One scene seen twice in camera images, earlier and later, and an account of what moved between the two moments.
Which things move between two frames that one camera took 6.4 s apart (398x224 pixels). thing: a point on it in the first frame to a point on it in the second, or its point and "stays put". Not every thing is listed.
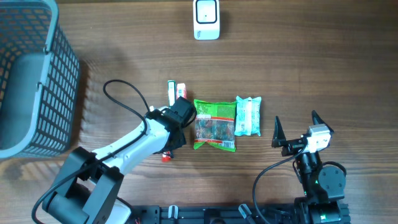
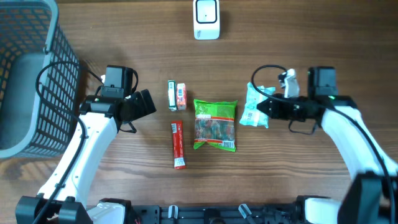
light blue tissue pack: [247, 116] to [253, 115]
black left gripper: [181, 142] to [142, 109]
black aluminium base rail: [275, 214] stays put
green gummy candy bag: [215, 124] stays put
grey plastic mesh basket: [39, 81] stays put
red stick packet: [166, 159] to [177, 127]
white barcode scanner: [206, 20] stays put
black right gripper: [292, 146] to [277, 111]
